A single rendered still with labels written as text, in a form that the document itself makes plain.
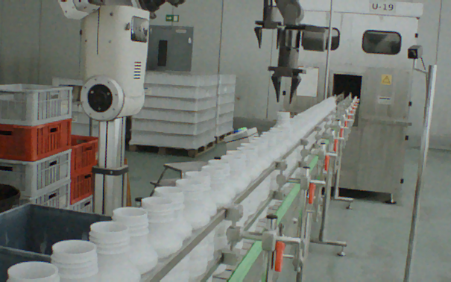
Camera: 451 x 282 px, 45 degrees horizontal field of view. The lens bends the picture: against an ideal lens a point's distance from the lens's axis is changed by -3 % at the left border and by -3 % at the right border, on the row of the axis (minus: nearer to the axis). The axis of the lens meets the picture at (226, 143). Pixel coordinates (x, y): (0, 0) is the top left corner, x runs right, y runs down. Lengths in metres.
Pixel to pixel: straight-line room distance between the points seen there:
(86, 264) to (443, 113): 11.19
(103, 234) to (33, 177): 3.07
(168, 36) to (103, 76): 10.29
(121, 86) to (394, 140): 4.39
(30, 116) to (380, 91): 3.68
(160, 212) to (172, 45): 11.54
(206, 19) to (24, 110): 8.74
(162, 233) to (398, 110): 5.39
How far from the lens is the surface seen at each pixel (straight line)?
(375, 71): 5.92
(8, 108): 3.59
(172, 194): 0.67
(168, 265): 0.60
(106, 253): 0.52
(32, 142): 3.55
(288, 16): 1.55
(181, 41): 12.06
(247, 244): 1.03
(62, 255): 0.46
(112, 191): 2.00
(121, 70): 1.89
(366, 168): 6.00
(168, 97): 7.94
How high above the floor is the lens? 1.32
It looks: 8 degrees down
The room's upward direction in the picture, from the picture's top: 4 degrees clockwise
